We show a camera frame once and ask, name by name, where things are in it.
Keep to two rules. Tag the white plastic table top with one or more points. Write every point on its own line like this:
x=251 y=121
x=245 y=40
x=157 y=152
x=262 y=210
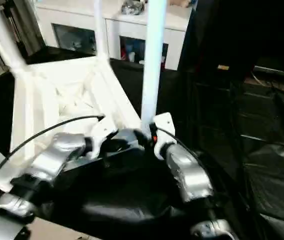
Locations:
x=57 y=95

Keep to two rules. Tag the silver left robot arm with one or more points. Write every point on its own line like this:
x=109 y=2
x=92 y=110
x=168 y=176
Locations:
x=47 y=165

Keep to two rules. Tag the black work mat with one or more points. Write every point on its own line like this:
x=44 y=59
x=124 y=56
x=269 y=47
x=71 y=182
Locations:
x=132 y=200

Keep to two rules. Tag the small yellow label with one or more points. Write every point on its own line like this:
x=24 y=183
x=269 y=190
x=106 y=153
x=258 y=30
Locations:
x=223 y=67

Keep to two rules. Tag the white glass-door cabinet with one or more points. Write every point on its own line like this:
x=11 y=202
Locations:
x=82 y=22

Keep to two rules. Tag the grey crumpled bundle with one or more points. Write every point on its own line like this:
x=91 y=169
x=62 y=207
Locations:
x=133 y=7

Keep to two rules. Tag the brown plush bear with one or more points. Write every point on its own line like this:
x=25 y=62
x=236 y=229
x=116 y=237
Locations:
x=181 y=2

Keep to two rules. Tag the black flat device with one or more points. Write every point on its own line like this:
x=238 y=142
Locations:
x=277 y=72

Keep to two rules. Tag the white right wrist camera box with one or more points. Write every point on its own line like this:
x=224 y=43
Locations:
x=163 y=125

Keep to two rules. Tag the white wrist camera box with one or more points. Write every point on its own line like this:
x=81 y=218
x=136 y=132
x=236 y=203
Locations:
x=104 y=131
x=163 y=125

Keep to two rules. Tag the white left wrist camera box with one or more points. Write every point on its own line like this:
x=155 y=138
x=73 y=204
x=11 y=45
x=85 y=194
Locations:
x=104 y=131

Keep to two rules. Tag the grey metal rack frame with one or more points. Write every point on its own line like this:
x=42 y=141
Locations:
x=7 y=25

